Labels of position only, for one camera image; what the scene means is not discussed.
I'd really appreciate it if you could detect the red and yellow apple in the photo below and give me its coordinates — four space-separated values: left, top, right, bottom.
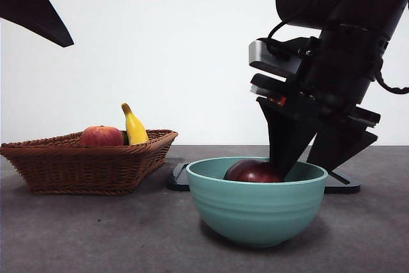
79 125 125 147

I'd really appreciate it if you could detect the black camera cable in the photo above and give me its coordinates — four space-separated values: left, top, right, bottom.
266 19 324 60

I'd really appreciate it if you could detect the yellow banana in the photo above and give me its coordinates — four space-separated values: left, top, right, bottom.
121 102 150 146

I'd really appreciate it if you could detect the black rectangular tray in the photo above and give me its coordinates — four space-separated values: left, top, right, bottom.
166 162 361 194

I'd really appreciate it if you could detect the brown wicker basket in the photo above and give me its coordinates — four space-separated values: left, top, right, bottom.
0 129 178 196

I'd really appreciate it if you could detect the dark red plum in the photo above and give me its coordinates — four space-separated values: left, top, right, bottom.
223 158 285 183

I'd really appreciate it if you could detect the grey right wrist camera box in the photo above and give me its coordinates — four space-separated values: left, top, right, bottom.
248 38 303 77

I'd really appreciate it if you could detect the black coiled cable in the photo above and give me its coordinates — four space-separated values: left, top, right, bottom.
373 70 409 95

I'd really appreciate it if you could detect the teal bowl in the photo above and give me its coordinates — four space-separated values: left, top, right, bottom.
185 156 328 248

